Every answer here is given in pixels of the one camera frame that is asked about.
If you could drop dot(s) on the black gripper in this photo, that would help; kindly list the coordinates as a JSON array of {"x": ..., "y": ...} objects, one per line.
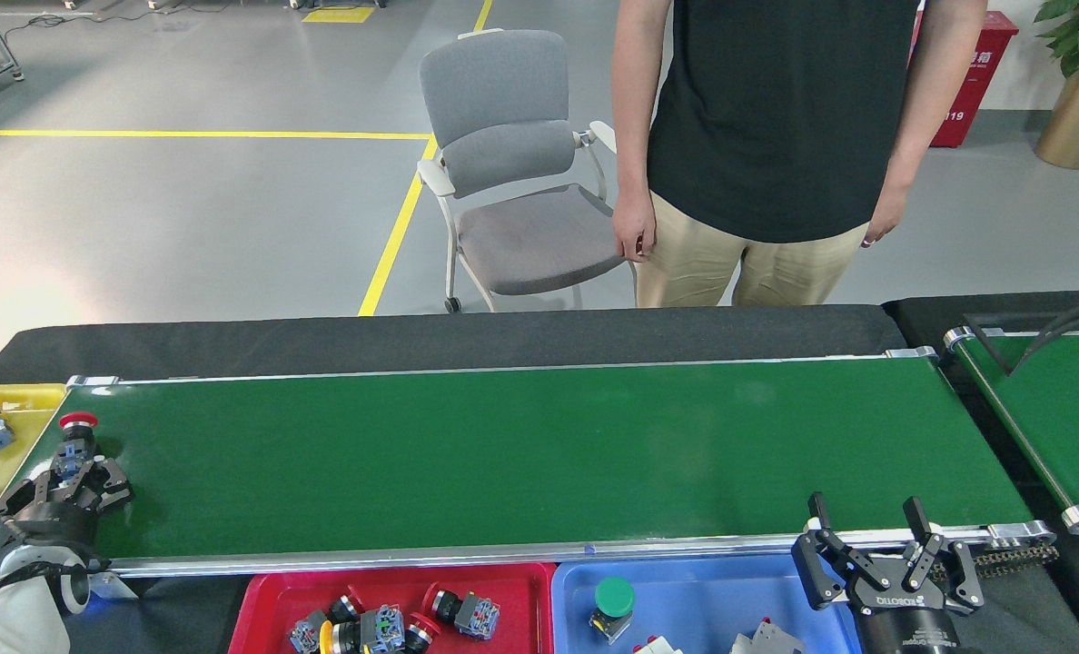
[
  {"x": 907, "y": 627},
  {"x": 40, "y": 529}
]

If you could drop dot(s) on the green cap push button switch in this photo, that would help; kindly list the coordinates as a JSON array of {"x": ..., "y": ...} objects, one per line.
[{"x": 614, "y": 595}]

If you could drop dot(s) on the yellow cap push button switch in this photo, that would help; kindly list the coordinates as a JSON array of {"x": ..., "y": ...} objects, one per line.
[{"x": 381, "y": 629}]

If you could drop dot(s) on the person's left forearm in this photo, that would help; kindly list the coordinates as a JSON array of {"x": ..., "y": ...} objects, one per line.
[{"x": 930, "y": 136}]

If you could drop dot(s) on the person's right forearm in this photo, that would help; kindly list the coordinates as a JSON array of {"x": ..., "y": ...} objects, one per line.
[{"x": 638, "y": 136}]

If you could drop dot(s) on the yellow plastic tray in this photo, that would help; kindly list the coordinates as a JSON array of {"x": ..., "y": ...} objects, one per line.
[{"x": 24, "y": 427}]

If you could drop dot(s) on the blue plastic tray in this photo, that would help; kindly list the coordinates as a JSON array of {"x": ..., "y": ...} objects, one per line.
[{"x": 712, "y": 590}]

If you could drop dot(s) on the red plastic tray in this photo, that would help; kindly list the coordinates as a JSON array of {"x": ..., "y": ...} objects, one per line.
[{"x": 267, "y": 609}]

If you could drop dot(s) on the green feeder conveyor belt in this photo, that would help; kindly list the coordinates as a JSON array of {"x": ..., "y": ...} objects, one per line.
[{"x": 1066, "y": 409}]

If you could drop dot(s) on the person's left hand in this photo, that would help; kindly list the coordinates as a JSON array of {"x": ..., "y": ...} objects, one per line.
[{"x": 889, "y": 216}]

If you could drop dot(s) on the person's right hand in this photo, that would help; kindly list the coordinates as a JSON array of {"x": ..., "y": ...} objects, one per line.
[{"x": 635, "y": 227}]

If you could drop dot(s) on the person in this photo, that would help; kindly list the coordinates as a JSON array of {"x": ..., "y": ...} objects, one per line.
[{"x": 776, "y": 118}]

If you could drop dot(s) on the red fire extinguisher box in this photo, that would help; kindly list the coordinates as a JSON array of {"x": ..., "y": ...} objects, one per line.
[{"x": 984, "y": 82}]

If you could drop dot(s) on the grey office chair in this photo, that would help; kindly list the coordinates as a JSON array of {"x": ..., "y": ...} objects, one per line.
[{"x": 494, "y": 77}]

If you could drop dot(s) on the green conveyor belt silver frame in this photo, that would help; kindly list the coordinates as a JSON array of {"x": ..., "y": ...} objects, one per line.
[{"x": 503, "y": 454}]

